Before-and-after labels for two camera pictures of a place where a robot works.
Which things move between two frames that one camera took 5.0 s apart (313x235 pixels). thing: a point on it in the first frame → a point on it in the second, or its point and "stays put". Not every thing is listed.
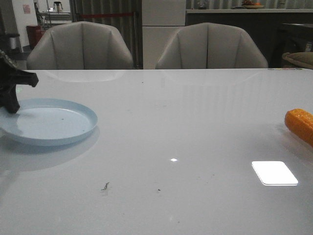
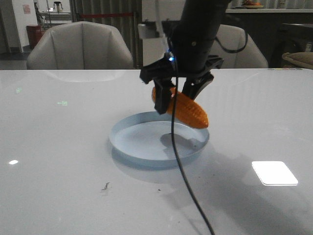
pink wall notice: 27,9 stays put
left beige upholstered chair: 79,45 stays put
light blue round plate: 46,122 → 145,140
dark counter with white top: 262,26 stays put
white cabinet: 161,19 stays put
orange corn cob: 300,122 → 187,109
